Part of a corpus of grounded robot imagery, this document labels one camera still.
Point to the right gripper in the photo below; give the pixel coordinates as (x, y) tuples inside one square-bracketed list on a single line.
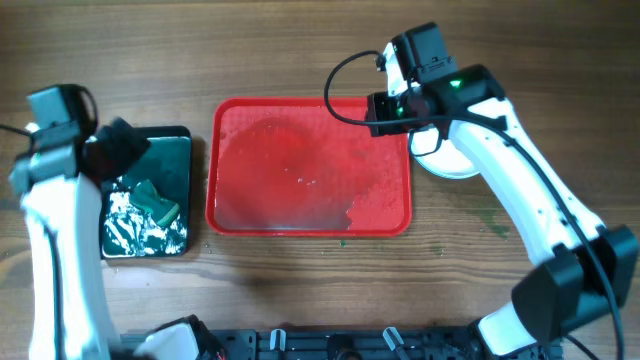
[(375, 106)]

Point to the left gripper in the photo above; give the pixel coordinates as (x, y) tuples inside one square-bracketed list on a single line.
[(125, 144)]

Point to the white plate with stain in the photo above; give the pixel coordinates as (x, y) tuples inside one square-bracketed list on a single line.
[(439, 156)]

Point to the green scrubbing sponge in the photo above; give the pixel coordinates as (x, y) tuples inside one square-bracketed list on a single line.
[(146, 198)]

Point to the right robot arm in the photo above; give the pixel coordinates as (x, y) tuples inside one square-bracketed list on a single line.
[(460, 124)]

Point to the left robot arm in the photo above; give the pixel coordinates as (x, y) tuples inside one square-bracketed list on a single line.
[(58, 183)]

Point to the black water tray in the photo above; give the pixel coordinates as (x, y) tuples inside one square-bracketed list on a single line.
[(127, 232)]

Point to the red plastic tray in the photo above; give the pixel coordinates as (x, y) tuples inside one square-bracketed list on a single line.
[(286, 167)]

